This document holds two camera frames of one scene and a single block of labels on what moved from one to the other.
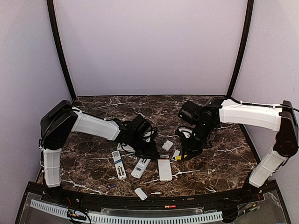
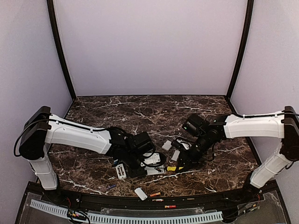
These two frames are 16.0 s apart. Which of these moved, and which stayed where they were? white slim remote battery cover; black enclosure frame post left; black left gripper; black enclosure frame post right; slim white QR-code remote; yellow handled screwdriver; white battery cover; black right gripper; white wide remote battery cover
Moved: black right gripper; yellow handled screwdriver; black left gripper
Stayed: black enclosure frame post right; black enclosure frame post left; white slim remote battery cover; slim white QR-code remote; white wide remote battery cover; white battery cover
